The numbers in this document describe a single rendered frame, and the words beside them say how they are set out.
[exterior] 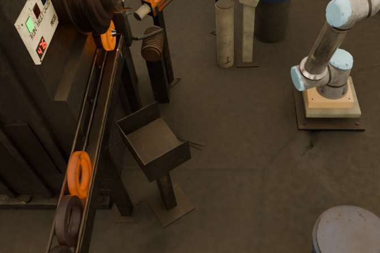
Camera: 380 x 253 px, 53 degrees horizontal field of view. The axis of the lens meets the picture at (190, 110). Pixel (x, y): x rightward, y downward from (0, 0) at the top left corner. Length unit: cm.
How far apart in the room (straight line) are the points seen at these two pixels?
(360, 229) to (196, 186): 93
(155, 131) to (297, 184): 94
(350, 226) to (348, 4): 91
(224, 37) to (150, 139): 116
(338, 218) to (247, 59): 149
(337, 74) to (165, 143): 111
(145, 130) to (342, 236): 94
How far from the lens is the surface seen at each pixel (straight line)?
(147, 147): 170
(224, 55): 275
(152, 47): 227
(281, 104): 262
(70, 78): 169
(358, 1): 179
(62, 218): 142
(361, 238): 174
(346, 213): 177
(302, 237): 215
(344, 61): 231
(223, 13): 253
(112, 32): 192
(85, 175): 163
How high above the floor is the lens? 197
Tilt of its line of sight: 50 degrees down
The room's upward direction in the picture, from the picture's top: 8 degrees counter-clockwise
